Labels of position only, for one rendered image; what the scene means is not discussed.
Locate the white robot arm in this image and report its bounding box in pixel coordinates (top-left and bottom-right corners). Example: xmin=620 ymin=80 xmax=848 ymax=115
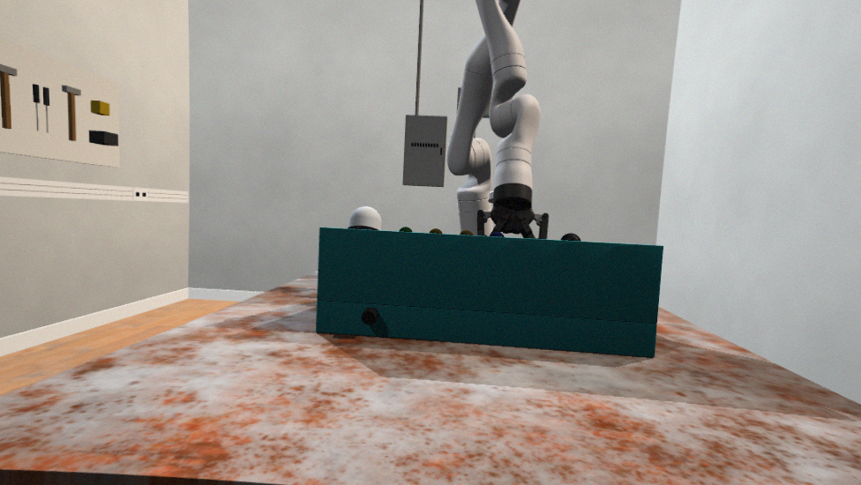
xmin=446 ymin=0 xmax=541 ymax=235

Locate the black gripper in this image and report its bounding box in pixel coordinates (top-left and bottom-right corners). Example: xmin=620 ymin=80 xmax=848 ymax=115
xmin=477 ymin=183 xmax=549 ymax=240

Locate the dark teal console box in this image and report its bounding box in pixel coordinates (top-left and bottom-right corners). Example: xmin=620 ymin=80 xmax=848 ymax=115
xmin=316 ymin=206 xmax=663 ymax=357

